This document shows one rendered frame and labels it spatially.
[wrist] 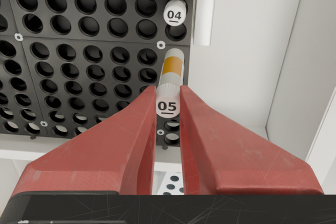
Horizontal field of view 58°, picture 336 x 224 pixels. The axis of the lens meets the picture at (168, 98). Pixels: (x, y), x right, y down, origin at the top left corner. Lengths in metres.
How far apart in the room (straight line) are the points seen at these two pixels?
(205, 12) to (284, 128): 0.11
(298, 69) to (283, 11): 0.05
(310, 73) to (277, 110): 0.07
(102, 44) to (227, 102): 0.14
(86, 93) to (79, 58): 0.03
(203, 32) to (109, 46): 0.08
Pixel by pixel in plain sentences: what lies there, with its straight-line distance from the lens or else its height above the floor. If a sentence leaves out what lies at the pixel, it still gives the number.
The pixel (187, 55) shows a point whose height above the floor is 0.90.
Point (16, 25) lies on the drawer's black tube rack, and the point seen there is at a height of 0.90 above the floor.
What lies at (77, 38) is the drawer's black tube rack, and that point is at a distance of 0.21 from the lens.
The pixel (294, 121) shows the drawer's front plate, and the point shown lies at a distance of 0.24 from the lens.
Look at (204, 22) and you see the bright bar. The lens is 0.24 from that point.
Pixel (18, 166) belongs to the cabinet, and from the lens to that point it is 0.51.
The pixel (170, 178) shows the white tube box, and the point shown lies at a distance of 0.44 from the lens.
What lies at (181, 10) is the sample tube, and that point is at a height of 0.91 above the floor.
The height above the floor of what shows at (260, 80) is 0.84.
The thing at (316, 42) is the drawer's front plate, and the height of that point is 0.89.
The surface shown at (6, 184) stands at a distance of 0.49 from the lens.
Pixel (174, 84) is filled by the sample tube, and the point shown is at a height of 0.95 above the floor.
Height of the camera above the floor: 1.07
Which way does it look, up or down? 54 degrees down
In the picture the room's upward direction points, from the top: 171 degrees counter-clockwise
